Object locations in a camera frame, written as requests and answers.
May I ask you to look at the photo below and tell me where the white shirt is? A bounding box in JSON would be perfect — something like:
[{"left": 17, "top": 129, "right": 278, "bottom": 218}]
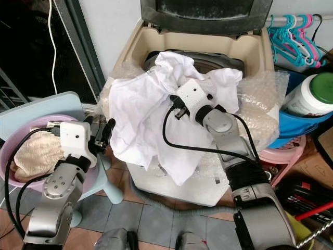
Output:
[{"left": 108, "top": 51, "right": 243, "bottom": 187}]

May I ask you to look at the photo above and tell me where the beige top-load washing machine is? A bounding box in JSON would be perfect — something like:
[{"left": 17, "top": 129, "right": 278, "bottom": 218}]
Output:
[{"left": 108, "top": 0, "right": 290, "bottom": 207}]

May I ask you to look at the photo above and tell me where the grey clothes rod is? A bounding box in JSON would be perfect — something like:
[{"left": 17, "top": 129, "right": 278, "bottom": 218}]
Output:
[{"left": 270, "top": 16, "right": 314, "bottom": 25}]

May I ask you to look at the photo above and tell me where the beige towel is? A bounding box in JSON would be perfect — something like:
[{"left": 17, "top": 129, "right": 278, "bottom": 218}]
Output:
[{"left": 13, "top": 125, "right": 64, "bottom": 183}]

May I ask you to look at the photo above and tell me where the light blue plastic stool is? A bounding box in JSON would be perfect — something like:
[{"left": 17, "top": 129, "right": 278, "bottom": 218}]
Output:
[{"left": 0, "top": 91, "right": 124, "bottom": 228}]

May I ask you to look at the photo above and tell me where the dark grey washer lid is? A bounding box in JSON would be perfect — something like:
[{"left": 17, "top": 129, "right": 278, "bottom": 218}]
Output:
[{"left": 139, "top": 0, "right": 274, "bottom": 36}]

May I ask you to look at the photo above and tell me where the purple plastic basin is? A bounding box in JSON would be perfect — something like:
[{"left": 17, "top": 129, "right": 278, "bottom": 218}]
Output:
[{"left": 0, "top": 114, "right": 100, "bottom": 189}]

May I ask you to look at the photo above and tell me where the grey left robot leg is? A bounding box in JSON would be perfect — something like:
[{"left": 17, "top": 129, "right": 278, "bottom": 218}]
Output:
[{"left": 94, "top": 229, "right": 137, "bottom": 250}]

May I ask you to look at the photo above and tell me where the grey robot leg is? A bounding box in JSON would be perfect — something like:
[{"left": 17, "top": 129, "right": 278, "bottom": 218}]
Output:
[
  {"left": 94, "top": 229, "right": 137, "bottom": 250},
  {"left": 174, "top": 232, "right": 215, "bottom": 250}
]

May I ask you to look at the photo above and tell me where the teal plastic hanger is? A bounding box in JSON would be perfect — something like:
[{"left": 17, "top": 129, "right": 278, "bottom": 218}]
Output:
[
  {"left": 286, "top": 16, "right": 319, "bottom": 69},
  {"left": 267, "top": 16, "right": 300, "bottom": 61}
]

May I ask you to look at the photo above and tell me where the blue plastic tub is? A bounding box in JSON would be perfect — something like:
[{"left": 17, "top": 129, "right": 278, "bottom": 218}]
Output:
[{"left": 278, "top": 70, "right": 333, "bottom": 155}]

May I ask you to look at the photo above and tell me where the white jar with green lid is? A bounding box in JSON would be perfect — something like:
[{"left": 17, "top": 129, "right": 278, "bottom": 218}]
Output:
[{"left": 285, "top": 72, "right": 333, "bottom": 118}]

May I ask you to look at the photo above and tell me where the grey right robot leg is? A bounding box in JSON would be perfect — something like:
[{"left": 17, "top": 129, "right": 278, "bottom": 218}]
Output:
[{"left": 174, "top": 232, "right": 215, "bottom": 250}]

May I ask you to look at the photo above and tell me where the pink plastic hanger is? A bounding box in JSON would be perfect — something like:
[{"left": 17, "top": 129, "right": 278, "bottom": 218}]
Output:
[{"left": 302, "top": 15, "right": 327, "bottom": 66}]

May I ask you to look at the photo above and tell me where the black and red tool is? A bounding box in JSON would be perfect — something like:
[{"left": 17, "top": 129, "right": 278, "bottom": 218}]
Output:
[{"left": 275, "top": 176, "right": 333, "bottom": 226}]

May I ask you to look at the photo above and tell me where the yellow green plastic container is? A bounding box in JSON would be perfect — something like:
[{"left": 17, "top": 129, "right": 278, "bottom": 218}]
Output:
[{"left": 290, "top": 212, "right": 319, "bottom": 250}]

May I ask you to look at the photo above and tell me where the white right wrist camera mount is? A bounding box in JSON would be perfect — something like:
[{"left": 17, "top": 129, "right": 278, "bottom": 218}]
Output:
[{"left": 175, "top": 79, "right": 214, "bottom": 121}]

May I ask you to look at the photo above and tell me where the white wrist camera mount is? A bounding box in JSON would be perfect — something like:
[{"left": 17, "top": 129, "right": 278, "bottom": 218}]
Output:
[
  {"left": 58, "top": 121, "right": 93, "bottom": 160},
  {"left": 175, "top": 79, "right": 214, "bottom": 121}
]

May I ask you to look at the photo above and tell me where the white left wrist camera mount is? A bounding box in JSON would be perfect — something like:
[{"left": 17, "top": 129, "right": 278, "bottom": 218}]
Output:
[{"left": 58, "top": 121, "right": 93, "bottom": 160}]

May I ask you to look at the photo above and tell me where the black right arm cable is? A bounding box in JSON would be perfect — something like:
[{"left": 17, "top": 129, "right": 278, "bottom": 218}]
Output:
[{"left": 162, "top": 107, "right": 262, "bottom": 163}]

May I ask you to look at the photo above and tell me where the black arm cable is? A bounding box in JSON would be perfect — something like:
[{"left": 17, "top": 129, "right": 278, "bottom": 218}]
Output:
[
  {"left": 4, "top": 128, "right": 64, "bottom": 241},
  {"left": 162, "top": 107, "right": 262, "bottom": 163}
]

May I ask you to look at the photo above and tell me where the dark grey door frame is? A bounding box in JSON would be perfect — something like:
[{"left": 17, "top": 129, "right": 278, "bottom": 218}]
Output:
[{"left": 67, "top": 0, "right": 111, "bottom": 106}]

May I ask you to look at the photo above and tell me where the white hanging cable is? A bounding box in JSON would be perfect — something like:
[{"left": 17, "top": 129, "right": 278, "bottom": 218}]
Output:
[{"left": 48, "top": 0, "right": 58, "bottom": 95}]

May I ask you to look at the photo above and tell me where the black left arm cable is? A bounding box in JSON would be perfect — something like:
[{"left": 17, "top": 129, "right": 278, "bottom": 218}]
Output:
[{"left": 4, "top": 128, "right": 64, "bottom": 241}]

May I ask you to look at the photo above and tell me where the silver metal chain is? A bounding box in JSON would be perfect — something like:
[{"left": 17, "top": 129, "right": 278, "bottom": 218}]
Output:
[{"left": 296, "top": 228, "right": 333, "bottom": 250}]

